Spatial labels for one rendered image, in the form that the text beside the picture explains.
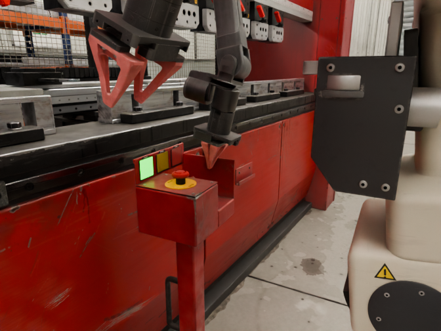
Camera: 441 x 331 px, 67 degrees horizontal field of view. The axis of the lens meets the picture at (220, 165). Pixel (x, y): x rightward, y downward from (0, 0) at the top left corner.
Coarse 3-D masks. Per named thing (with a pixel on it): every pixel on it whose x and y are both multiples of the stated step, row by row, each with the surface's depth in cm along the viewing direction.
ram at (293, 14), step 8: (256, 0) 156; (264, 0) 163; (288, 0) 187; (296, 0) 196; (304, 0) 207; (312, 0) 219; (280, 8) 180; (288, 8) 188; (312, 8) 221; (288, 16) 202; (296, 16) 202; (304, 16) 211
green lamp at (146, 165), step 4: (144, 160) 76; (148, 160) 77; (152, 160) 78; (140, 164) 75; (144, 164) 76; (148, 164) 77; (152, 164) 79; (140, 168) 75; (144, 168) 76; (148, 168) 78; (152, 168) 79; (140, 172) 75; (144, 172) 76; (148, 172) 78; (152, 172) 79; (140, 176) 75; (144, 176) 77; (148, 176) 78
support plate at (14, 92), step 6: (0, 90) 51; (6, 90) 51; (12, 90) 51; (18, 90) 52; (24, 90) 52; (30, 90) 53; (36, 90) 54; (42, 90) 55; (0, 96) 49; (6, 96) 50; (12, 96) 51; (18, 96) 52; (24, 96) 52
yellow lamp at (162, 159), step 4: (164, 152) 82; (160, 156) 81; (164, 156) 83; (160, 160) 81; (164, 160) 83; (160, 164) 81; (164, 164) 83; (168, 164) 85; (160, 168) 82; (164, 168) 83
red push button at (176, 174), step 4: (176, 172) 74; (180, 172) 74; (184, 172) 74; (172, 176) 74; (176, 176) 73; (180, 176) 73; (184, 176) 73; (176, 180) 75; (180, 180) 74; (184, 180) 75; (180, 184) 74
